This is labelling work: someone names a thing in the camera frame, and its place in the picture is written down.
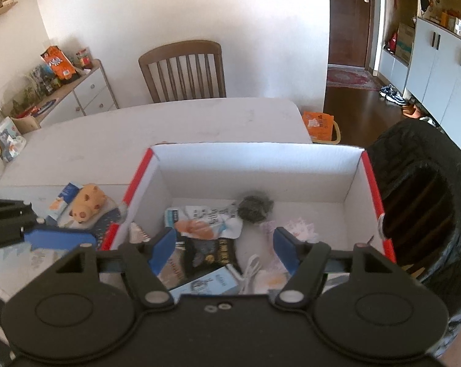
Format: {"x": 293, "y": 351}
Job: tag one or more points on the pale blue printed table mat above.
{"x": 8, "y": 263}

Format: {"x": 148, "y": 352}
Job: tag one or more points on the white desktop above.
{"x": 215, "y": 122}

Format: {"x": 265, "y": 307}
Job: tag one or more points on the brown wooden door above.
{"x": 349, "y": 19}

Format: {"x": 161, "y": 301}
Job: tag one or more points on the group of glass jars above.
{"x": 31, "y": 91}

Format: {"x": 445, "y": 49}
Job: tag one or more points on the grey scrubber ball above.
{"x": 255, "y": 208}

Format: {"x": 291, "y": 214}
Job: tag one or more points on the white wooden sideboard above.
{"x": 92, "y": 91}

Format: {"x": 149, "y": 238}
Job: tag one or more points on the blue biscuit packet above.
{"x": 64, "y": 195}

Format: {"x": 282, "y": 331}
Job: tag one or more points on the orange snack bag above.
{"x": 58, "y": 65}

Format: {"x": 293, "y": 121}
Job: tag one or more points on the beige snack packet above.
{"x": 173, "y": 271}

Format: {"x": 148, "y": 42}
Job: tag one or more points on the red patterned rug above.
{"x": 349, "y": 78}

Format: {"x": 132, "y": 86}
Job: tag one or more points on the dark sneakers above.
{"x": 393, "y": 94}

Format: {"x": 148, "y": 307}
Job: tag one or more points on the blue round tray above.
{"x": 46, "y": 106}

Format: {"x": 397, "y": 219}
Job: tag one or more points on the orange spotted toy pig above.
{"x": 89, "y": 198}

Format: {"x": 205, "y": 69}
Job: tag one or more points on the large cardboard box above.
{"x": 405, "y": 42}

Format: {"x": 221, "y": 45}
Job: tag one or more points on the white orange packet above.
{"x": 272, "y": 281}

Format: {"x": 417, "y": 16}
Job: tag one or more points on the orange printed bag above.
{"x": 318, "y": 124}

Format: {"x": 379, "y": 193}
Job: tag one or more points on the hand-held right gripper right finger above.
{"x": 285, "y": 248}

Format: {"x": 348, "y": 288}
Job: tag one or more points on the red cardboard box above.
{"x": 253, "y": 172}

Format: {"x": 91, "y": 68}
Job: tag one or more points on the white printed bag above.
{"x": 10, "y": 139}

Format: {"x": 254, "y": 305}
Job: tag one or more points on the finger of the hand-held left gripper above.
{"x": 62, "y": 239}

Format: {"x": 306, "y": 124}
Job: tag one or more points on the small brown cardboard box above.
{"x": 25, "y": 124}

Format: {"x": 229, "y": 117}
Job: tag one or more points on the red-lidded jars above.
{"x": 84, "y": 59}

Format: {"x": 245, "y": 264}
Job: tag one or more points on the brown wooden chair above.
{"x": 180, "y": 47}

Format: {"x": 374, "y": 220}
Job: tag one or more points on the grey tall cabinet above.
{"x": 440, "y": 72}

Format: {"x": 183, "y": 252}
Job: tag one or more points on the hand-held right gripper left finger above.
{"x": 163, "y": 250}

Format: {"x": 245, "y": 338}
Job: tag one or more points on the blue white packet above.
{"x": 211, "y": 283}

